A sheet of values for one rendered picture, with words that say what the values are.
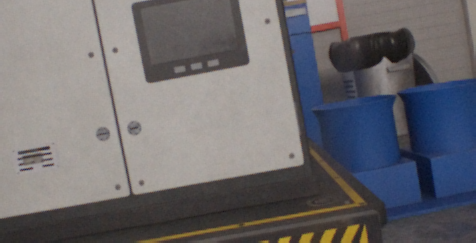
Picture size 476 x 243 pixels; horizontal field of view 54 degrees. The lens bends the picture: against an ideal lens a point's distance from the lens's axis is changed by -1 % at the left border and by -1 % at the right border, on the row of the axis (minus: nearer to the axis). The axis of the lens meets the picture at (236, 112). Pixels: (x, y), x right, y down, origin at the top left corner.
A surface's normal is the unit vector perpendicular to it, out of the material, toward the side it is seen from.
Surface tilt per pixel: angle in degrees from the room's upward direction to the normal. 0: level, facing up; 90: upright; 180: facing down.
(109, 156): 90
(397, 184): 90
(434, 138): 90
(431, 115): 90
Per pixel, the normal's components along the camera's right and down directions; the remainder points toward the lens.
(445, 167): 0.04, 0.05
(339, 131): -0.62, 0.16
